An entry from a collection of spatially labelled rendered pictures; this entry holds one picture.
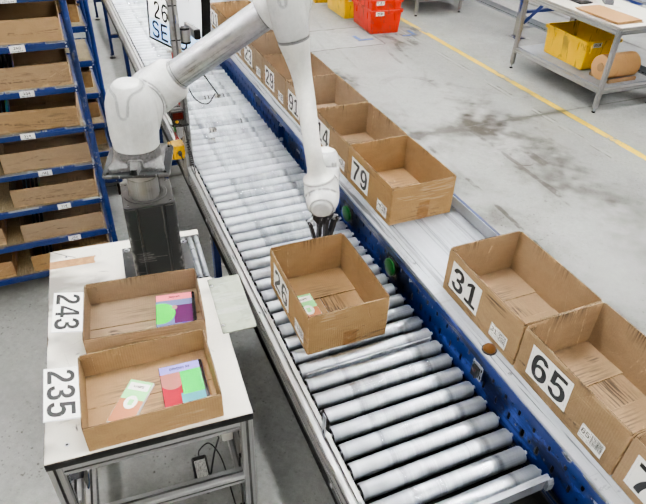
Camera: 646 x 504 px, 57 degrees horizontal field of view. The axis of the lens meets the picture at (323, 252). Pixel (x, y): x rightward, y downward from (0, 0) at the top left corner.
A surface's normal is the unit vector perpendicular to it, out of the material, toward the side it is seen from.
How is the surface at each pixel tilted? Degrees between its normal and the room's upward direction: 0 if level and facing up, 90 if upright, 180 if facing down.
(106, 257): 0
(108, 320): 2
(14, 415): 0
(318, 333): 90
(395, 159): 90
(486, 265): 89
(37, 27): 91
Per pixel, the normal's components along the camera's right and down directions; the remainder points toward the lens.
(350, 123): 0.38, 0.56
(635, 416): 0.05, -0.77
